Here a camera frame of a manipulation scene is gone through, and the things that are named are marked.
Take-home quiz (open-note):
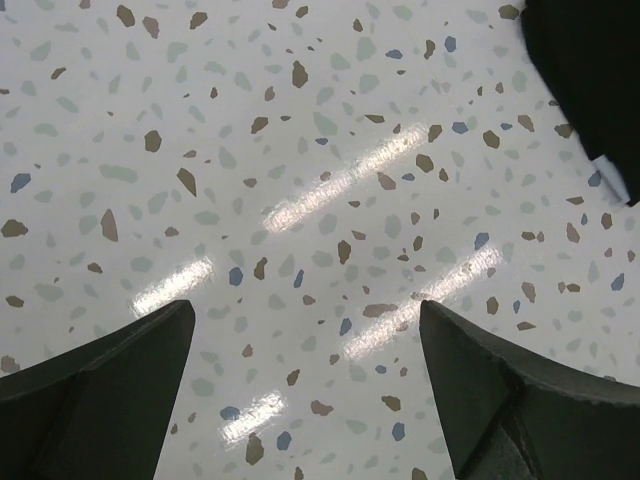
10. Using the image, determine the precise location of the black t shirt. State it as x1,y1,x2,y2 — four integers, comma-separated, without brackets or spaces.
520,0,639,206

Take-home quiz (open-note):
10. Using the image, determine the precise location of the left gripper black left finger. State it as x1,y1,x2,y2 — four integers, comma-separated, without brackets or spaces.
1,300,195,479

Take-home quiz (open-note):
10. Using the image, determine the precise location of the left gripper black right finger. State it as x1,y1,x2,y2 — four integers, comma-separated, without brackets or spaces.
419,301,639,479

